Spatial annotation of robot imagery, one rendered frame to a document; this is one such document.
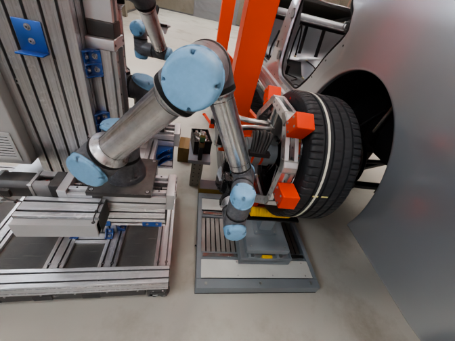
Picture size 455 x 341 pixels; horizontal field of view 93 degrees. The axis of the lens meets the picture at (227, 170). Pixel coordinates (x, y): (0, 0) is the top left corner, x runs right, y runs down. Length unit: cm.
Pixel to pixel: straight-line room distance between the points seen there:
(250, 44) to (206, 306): 155
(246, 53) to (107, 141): 101
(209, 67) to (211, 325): 135
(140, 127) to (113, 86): 44
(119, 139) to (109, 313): 113
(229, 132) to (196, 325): 115
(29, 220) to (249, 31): 130
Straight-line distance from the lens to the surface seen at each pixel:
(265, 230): 159
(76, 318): 158
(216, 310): 153
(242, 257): 151
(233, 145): 67
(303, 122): 87
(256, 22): 141
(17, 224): 101
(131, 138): 59
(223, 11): 332
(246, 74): 145
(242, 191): 64
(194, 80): 44
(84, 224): 93
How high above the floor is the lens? 144
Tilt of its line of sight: 38 degrees down
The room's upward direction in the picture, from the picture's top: 14 degrees clockwise
